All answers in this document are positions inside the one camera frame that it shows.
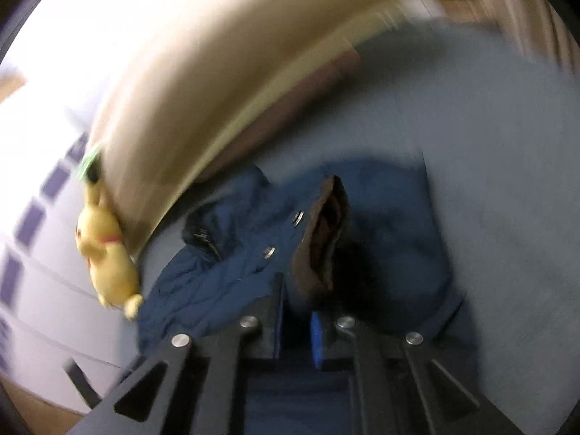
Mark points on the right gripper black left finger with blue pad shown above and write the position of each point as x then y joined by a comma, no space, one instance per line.
188,385

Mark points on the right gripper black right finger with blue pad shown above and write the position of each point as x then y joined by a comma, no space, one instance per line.
400,386

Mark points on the navy blue quilted jacket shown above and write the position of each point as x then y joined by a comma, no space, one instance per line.
357,236

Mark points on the yellow Pikachu plush toy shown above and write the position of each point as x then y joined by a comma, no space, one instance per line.
99,239

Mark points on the grey blue bed sheet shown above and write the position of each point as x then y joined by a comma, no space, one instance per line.
498,137

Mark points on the pink pillow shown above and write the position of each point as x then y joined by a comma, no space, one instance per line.
284,111

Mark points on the beige pink curtain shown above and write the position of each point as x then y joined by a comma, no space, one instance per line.
535,28

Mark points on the white wardrobe purple handles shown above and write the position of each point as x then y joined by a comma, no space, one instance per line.
50,314

